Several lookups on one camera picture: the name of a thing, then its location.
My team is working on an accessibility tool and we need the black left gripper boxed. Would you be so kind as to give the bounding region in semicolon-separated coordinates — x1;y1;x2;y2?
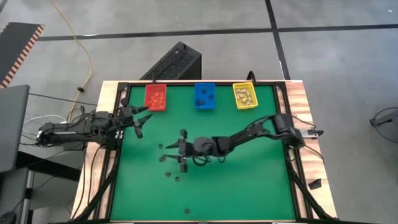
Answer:
119;105;154;139

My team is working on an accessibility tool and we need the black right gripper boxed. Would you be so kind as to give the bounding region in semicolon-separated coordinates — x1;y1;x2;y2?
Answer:
164;129;217;174

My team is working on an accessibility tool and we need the red plastic basket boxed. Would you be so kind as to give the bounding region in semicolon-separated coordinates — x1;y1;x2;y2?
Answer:
144;83;167;112

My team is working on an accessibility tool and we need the blue plastic basket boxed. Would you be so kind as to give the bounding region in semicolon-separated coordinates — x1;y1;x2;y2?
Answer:
193;82;216;110

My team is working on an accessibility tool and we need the black perforated computer case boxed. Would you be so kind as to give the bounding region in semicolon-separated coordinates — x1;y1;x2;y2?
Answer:
139;41;203;81

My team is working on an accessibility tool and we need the yellow plastic basket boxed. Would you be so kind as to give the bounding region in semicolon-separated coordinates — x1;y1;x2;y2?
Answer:
232;82;259;110

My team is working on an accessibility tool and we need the grey desk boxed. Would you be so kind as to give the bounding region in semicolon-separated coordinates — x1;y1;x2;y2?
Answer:
0;83;30;174

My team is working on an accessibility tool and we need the silver metal clamp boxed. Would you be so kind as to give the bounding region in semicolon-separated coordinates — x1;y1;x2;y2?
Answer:
303;128;324;138

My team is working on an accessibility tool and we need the small black wedge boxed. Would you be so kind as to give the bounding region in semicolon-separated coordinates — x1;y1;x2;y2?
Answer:
307;178;323;190

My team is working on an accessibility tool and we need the black mat with striped edge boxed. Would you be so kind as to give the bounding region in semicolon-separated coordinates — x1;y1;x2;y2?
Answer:
0;21;46;90

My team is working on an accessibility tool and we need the grey stand leg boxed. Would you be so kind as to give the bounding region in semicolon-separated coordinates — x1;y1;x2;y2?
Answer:
369;109;398;128

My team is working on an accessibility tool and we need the yellow extension cord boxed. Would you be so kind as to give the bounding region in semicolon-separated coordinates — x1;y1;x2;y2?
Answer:
49;0;94;121

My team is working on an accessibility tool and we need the thin black floor cable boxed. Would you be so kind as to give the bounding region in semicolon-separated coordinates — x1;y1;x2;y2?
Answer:
28;92;98;106

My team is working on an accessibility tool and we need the white cable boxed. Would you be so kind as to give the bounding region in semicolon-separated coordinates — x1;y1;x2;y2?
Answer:
23;114;68;125

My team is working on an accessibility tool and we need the black floor cable loop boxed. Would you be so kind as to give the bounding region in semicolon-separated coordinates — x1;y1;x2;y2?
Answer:
369;106;398;147

